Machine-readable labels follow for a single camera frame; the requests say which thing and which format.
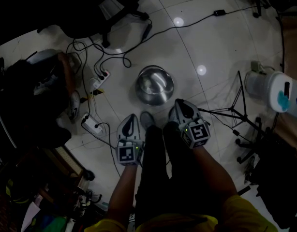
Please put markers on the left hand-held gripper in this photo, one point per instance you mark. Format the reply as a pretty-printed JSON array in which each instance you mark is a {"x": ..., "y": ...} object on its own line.
[{"x": 126, "y": 153}]

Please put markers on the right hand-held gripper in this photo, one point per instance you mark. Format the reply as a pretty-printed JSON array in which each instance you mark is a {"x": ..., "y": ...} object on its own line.
[{"x": 198, "y": 134}]

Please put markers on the steel bucket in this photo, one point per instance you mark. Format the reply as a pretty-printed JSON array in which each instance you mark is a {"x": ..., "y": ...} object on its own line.
[{"x": 158, "y": 91}]

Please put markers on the person's right forearm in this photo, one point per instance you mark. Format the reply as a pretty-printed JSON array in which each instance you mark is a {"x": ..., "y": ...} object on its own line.
[{"x": 216, "y": 175}]

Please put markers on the person's left forearm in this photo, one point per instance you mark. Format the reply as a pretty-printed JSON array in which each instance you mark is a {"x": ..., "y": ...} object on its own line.
[{"x": 123, "y": 192}]

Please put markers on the person's right grey shoe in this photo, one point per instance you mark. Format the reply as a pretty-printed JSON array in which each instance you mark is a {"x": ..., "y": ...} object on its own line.
[{"x": 172, "y": 116}]

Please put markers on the person's grey shoe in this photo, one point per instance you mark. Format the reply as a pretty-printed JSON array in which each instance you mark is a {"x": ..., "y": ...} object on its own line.
[
  {"x": 147, "y": 120},
  {"x": 172, "y": 116}
]

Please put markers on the person's left grey shoe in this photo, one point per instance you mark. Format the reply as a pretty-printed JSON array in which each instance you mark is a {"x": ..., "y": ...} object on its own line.
[{"x": 147, "y": 120}]

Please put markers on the white power strip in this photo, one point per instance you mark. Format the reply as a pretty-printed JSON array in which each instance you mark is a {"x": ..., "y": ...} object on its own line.
[
  {"x": 91, "y": 124},
  {"x": 101, "y": 79}
]

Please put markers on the person's left leg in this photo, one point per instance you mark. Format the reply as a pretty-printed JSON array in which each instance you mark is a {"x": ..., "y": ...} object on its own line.
[{"x": 151, "y": 168}]

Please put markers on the person's leg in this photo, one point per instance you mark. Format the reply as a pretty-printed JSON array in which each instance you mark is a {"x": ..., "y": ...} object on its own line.
[
  {"x": 151, "y": 168},
  {"x": 187, "y": 178}
]

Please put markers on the black tripod stand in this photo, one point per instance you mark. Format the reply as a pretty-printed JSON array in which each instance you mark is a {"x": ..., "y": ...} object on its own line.
[{"x": 245, "y": 117}]

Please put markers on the person's right leg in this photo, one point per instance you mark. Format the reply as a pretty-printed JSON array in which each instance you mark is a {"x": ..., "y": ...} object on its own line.
[{"x": 187, "y": 178}]

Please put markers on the brown wooden cabinet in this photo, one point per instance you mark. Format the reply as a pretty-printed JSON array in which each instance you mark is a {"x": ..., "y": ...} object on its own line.
[{"x": 66, "y": 158}]

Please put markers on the white toilet with blue stains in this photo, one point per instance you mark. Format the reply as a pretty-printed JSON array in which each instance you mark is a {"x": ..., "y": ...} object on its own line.
[{"x": 267, "y": 88}]

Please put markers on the teal cloth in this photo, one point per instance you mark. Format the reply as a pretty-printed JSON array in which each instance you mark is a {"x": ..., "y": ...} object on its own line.
[{"x": 282, "y": 101}]

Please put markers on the black power adapter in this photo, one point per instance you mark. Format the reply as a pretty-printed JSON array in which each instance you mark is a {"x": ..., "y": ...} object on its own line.
[{"x": 219, "y": 12}]

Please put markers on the person's yellow shirt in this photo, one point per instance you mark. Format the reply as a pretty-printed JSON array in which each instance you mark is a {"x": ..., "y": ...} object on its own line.
[{"x": 242, "y": 216}]

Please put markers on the beige fabric partition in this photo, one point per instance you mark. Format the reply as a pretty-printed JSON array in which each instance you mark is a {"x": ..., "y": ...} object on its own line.
[{"x": 293, "y": 45}]

